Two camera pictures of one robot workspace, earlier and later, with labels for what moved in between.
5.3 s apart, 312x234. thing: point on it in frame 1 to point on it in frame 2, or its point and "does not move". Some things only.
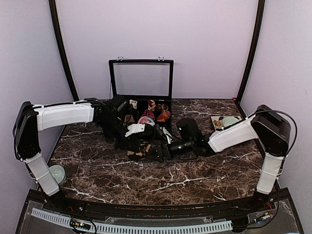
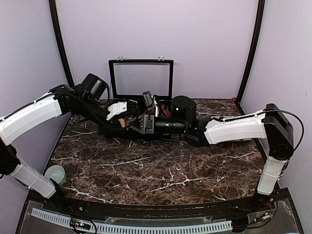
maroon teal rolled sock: (148, 113) does not move
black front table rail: (253, 204) does not move
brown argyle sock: (133, 156) to (126, 122)
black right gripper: (159, 148) to (147, 127)
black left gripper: (130, 141) to (110, 127)
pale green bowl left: (58, 172) does not move
